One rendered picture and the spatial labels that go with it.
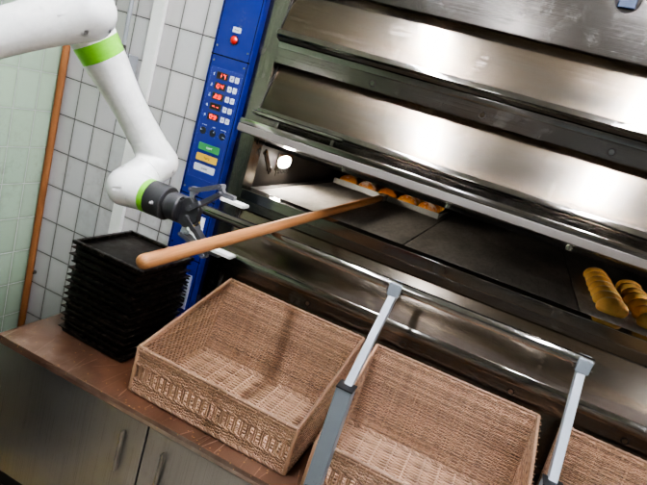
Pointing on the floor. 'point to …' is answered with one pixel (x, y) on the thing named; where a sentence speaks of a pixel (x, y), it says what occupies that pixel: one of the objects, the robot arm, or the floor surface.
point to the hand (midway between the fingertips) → (235, 231)
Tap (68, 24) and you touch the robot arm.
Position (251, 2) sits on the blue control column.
